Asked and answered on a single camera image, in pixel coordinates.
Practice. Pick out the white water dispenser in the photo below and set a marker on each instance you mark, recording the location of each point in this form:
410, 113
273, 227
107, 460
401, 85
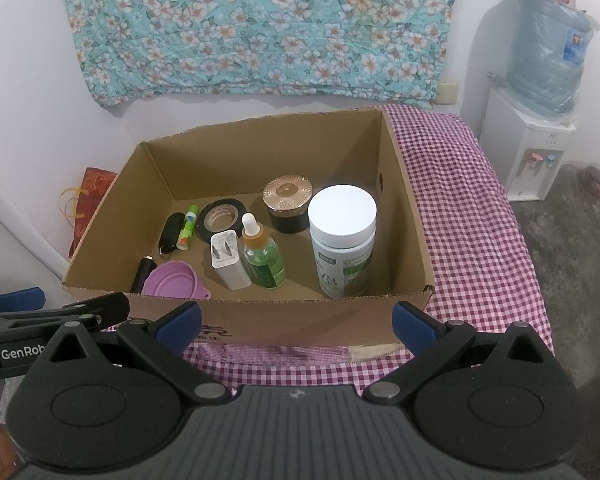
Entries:
510, 135

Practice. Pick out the black tape roll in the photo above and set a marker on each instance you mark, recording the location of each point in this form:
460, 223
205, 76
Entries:
203, 225

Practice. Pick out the black cylindrical object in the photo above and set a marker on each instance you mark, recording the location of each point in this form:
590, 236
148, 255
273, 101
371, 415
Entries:
172, 230

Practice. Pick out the black lipstick tube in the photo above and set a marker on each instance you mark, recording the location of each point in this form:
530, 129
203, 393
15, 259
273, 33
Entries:
142, 277

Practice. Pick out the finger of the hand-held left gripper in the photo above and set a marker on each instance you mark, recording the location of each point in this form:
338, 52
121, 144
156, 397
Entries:
100, 310
17, 299

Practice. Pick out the blue water jug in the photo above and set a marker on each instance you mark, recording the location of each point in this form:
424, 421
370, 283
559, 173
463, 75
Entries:
545, 50

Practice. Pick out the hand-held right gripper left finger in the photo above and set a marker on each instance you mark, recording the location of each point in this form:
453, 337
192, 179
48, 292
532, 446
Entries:
182, 327

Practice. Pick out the rose gold jar lid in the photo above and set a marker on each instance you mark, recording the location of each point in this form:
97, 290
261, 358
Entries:
287, 217

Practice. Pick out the green dropper bottle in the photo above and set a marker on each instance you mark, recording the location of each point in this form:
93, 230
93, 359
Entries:
265, 265

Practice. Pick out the brown cardboard box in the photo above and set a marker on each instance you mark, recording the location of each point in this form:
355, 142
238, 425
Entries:
280, 320

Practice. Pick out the white charger plug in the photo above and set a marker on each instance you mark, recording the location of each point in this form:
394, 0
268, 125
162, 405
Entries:
230, 272

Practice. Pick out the green lip balm stick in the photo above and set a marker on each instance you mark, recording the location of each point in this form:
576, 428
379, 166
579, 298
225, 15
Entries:
187, 230

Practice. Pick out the pink plastic lid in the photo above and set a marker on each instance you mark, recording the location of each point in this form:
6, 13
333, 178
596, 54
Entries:
172, 280

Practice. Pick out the teal floral cloth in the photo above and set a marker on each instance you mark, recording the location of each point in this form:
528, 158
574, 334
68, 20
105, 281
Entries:
255, 25

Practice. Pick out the purple checkered tablecloth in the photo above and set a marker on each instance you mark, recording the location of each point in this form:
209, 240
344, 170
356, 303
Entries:
465, 210

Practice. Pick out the beige wall socket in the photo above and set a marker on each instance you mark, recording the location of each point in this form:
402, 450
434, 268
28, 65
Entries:
448, 93

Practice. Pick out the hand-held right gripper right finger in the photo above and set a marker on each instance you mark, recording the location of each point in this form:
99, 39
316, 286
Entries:
412, 330

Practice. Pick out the red patterned bag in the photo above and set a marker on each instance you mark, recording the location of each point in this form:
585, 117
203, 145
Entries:
92, 190

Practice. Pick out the white supplement bottle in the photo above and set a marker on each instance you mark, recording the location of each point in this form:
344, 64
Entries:
342, 215

